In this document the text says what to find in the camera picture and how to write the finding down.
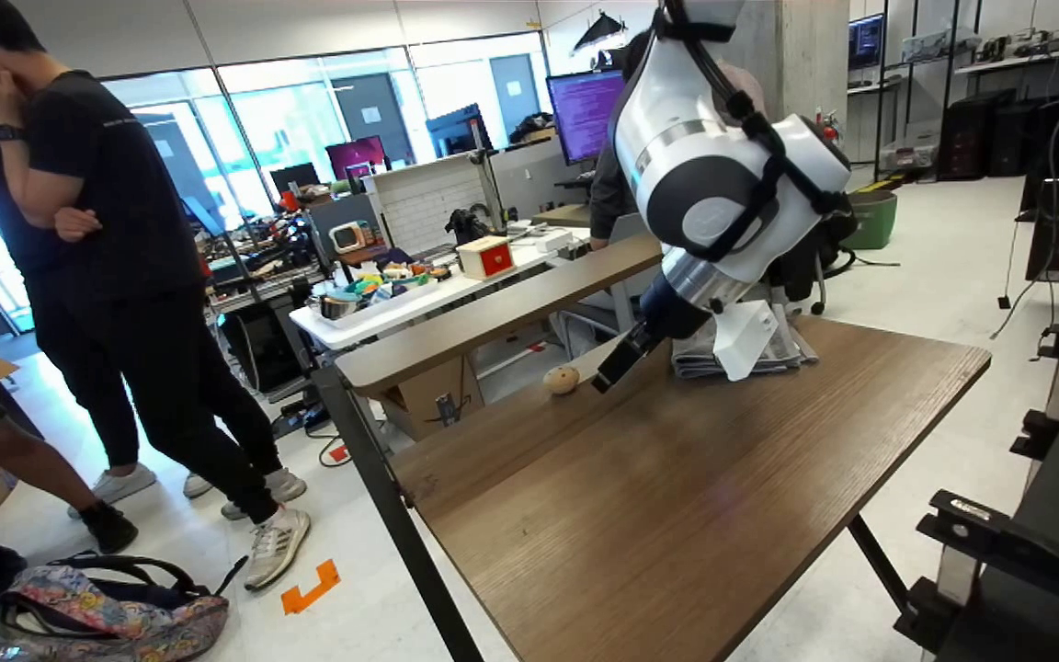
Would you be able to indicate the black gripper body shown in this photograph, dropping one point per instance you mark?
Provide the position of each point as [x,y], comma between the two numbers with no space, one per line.
[672,315]

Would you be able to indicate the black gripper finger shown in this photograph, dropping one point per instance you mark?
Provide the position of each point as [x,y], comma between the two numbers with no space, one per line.
[623,361]

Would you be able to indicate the grey towel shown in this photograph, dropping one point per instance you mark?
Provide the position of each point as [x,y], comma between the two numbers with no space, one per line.
[798,350]

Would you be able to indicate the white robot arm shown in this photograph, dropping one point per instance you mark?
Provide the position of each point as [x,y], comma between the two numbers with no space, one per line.
[699,158]

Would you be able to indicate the seated person in grey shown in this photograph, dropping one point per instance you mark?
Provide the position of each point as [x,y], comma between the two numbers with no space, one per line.
[609,197]

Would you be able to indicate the long narrow wooden bench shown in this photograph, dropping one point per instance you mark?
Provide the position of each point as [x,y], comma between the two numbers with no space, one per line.
[495,305]

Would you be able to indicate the red box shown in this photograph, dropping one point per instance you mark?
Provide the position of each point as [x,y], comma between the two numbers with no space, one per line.
[488,260]

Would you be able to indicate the cardboard box with dark print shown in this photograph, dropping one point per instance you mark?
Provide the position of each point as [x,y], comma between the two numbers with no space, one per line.
[426,397]

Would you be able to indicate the monitor with blue-purple screen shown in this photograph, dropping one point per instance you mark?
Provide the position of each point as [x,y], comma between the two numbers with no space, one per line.
[584,114]

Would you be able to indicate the green bin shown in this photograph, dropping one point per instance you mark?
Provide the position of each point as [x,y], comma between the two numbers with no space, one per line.
[875,221]

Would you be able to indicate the white board panel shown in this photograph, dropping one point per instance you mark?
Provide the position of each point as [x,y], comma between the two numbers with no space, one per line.
[432,205]

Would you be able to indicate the colourful toys pile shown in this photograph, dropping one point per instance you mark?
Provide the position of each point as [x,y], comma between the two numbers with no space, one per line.
[384,283]

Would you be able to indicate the white table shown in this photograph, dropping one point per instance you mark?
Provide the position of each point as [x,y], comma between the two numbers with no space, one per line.
[369,320]

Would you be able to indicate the black slanted metal pole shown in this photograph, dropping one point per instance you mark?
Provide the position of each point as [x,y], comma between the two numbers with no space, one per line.
[395,516]

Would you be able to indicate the dark tilted monitor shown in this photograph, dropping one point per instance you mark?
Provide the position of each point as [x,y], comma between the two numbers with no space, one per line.
[457,129]

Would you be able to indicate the monitor with magenta screen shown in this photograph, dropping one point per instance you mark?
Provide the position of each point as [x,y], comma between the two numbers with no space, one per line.
[358,156]

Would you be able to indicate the orange floor tape marker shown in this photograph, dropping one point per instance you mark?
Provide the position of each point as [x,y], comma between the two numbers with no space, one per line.
[309,592]

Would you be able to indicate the metal shelf rack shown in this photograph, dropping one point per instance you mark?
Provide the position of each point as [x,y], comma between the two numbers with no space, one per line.
[983,76]

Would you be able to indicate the person in dark clothes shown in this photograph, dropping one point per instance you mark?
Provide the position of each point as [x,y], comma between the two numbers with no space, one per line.
[100,406]

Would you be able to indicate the person in black t-shirt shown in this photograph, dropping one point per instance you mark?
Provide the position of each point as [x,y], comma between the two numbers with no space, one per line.
[112,186]

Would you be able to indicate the floral backpack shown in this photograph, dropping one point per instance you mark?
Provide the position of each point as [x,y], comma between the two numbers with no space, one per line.
[112,612]

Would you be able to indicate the person in grey shorts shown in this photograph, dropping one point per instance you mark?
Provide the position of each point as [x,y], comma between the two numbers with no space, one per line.
[15,460]

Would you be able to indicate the black metal table frame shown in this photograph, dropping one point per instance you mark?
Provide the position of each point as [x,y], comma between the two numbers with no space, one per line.
[883,563]

